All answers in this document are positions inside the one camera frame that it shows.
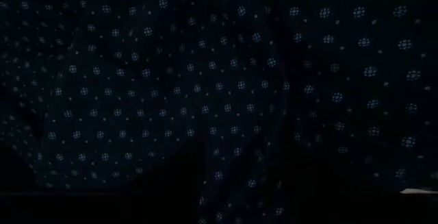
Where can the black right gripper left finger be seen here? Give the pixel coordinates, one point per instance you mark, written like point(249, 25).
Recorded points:
point(102, 210)

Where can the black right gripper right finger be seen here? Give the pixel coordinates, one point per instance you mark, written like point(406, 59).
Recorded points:
point(359, 210)

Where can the navy blue garment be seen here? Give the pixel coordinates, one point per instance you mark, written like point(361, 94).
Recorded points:
point(205, 63)

